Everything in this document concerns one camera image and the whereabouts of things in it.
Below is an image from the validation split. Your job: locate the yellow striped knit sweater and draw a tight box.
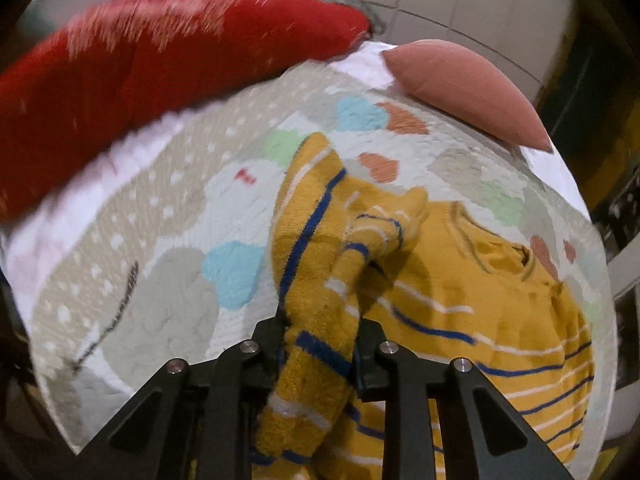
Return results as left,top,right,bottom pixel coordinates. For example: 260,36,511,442
252,133,594,479

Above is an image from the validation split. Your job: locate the patchwork heart quilt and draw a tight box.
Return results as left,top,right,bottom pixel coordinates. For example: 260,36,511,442
24,62,617,479

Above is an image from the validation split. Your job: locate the pink fluffy blanket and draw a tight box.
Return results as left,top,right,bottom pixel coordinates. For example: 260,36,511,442
0,39,402,311

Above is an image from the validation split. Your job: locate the white shelf unit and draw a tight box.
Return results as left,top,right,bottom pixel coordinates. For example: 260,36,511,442
605,240,639,440

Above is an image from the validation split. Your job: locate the red floral blanket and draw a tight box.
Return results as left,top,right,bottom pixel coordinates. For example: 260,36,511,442
1,0,370,221

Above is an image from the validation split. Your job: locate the pink pillow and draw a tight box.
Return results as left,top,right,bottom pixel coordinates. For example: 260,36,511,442
382,39,552,153

